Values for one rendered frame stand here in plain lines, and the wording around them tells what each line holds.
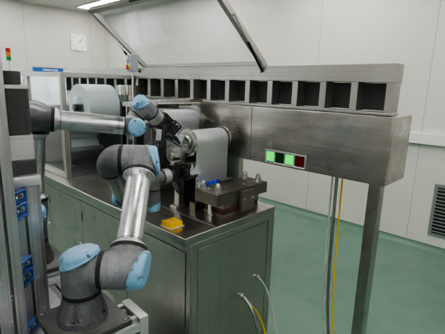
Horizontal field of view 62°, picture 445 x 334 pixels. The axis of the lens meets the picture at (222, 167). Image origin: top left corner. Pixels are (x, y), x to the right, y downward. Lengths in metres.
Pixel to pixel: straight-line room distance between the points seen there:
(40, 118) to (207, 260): 0.93
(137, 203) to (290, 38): 3.75
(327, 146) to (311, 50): 2.85
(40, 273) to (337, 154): 1.30
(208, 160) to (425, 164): 2.62
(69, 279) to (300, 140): 1.21
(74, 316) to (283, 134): 1.25
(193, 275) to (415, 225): 2.94
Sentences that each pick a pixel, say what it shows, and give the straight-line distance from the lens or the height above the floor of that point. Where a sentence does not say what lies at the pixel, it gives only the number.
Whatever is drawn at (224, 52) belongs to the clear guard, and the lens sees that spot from 2.13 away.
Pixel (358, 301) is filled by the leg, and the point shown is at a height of 0.47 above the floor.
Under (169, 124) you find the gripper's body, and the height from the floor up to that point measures 1.35.
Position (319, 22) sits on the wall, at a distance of 4.56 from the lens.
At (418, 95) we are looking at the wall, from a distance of 4.07.
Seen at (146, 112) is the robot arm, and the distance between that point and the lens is 1.72.
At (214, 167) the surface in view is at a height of 1.11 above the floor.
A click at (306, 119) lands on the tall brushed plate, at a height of 1.40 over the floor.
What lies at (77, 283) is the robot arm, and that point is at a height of 0.97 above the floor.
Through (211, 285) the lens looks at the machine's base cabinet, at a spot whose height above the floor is 0.61.
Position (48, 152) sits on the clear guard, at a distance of 2.93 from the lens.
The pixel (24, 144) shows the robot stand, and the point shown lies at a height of 1.35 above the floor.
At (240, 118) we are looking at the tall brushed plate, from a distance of 2.09.
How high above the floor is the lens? 1.55
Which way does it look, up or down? 13 degrees down
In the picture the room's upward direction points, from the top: 2 degrees clockwise
